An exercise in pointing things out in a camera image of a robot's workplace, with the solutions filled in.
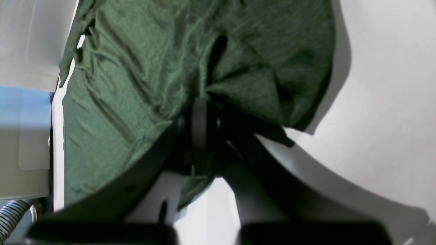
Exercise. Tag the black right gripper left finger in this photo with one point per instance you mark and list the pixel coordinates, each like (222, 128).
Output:
(137, 208)

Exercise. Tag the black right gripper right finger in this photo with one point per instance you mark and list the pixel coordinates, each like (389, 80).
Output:
(274, 207)

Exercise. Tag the dark green long-sleeve shirt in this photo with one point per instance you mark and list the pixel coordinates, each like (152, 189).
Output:
(131, 65)

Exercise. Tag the grey plastic bin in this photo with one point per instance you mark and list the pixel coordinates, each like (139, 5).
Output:
(33, 36)

